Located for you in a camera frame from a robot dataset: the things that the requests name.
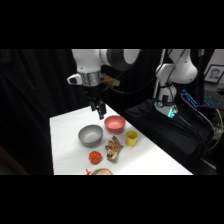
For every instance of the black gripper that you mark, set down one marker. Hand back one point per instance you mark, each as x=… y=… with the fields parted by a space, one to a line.
x=92 y=92

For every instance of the tan camera mount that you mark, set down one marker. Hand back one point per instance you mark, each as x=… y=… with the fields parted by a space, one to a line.
x=110 y=81

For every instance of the grey bowl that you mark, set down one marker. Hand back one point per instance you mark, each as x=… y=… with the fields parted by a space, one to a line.
x=90 y=134

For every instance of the small green status light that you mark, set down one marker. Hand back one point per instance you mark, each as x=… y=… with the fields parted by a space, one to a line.
x=171 y=112

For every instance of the red ball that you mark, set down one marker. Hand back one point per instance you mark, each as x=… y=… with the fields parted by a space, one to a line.
x=94 y=157

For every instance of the blue-lit keyboard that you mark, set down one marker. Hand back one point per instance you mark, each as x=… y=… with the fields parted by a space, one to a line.
x=210 y=100

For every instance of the pink bowl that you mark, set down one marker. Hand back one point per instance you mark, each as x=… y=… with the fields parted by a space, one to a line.
x=114 y=123

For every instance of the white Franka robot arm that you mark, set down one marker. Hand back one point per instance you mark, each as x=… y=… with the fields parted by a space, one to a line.
x=87 y=61

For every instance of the colourful round toy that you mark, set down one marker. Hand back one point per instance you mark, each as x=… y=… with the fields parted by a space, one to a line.
x=102 y=172

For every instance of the black robot stand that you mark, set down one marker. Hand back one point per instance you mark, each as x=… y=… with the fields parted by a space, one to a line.
x=166 y=136

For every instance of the striped tiger plush toy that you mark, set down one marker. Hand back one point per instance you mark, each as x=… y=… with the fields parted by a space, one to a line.
x=113 y=149

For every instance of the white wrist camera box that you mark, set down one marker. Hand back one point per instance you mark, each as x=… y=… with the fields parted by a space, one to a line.
x=74 y=79

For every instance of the black curtain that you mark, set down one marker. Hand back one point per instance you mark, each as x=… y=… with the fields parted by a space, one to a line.
x=33 y=100

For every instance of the framed picture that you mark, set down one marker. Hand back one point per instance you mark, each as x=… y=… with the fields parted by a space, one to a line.
x=213 y=74

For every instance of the yellow plastic cup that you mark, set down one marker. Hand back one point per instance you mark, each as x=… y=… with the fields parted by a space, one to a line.
x=131 y=138

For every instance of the small red star toy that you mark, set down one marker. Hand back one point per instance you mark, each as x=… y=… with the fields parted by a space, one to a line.
x=88 y=172

